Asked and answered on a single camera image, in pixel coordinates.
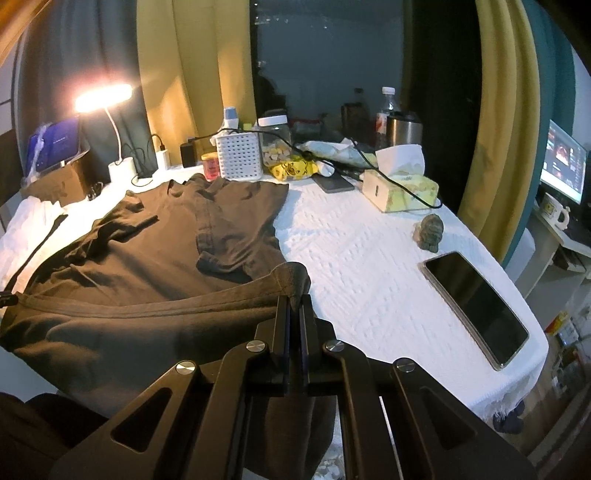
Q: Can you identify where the dark brown t-shirt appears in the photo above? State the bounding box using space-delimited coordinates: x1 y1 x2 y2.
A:
1 175 311 479

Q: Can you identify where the black smartphone on table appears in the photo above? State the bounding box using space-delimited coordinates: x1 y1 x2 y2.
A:
420 252 529 371

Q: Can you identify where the green turtle figurine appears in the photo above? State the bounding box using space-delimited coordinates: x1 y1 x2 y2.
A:
413 214 445 253

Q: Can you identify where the white side desk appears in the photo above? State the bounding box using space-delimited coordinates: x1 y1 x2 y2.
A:
516 211 590 328

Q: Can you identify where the yellow curtain right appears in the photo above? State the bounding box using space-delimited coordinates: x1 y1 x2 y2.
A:
459 1 541 262

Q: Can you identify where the yellow curtain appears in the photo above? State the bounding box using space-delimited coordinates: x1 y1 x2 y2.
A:
459 1 541 262
136 0 256 165

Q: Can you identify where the tissue box with tissue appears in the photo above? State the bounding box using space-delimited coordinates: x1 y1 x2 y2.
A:
362 144 442 213

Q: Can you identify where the white power strip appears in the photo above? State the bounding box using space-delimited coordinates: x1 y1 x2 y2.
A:
152 165 204 183

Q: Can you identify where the red can gold lid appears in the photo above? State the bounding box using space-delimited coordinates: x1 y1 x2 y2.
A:
201 152 221 182

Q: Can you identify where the white mug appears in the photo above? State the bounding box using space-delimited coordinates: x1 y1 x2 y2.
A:
540 193 570 231

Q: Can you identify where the yellow snack bag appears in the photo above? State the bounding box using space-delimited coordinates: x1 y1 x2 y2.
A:
270 157 318 182

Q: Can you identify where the white perforated plastic basket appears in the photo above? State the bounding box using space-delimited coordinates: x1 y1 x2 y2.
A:
215 132 263 181

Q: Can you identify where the white usb charger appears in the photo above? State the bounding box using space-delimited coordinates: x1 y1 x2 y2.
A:
155 149 170 171

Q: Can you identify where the black power adapter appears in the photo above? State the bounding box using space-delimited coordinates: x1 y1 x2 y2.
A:
179 142 197 168

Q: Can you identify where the brown cardboard box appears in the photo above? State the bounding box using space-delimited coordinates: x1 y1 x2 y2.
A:
20 157 97 206

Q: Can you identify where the clear jar white lid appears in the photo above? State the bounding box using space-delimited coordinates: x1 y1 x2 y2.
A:
256 114 293 169

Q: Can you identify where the stainless steel thermos cup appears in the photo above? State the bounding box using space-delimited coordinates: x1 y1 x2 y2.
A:
387 112 423 146

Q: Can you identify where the white spray bottle blue cap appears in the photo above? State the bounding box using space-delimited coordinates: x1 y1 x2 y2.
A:
223 107 239 134

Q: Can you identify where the computer monitor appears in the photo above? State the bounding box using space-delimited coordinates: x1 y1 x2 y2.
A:
540 120 587 205

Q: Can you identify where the plastic water bottle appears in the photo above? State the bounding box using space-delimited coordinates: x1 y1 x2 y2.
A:
376 86 400 150

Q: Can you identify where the tablet with blue screen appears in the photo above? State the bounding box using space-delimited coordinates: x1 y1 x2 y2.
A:
25 116 89 174

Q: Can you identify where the white desk lamp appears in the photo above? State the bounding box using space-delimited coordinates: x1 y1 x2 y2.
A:
73 81 137 186

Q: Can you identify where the yellow curtain left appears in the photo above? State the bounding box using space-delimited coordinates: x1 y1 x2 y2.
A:
136 0 256 165

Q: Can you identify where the teal curtain left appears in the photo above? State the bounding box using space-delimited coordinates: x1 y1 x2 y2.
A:
13 1 156 179

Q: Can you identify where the black strap on table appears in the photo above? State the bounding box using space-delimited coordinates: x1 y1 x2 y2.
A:
4 214 69 296

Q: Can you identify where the black cable across basket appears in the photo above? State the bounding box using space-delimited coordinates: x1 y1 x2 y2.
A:
186 129 444 211

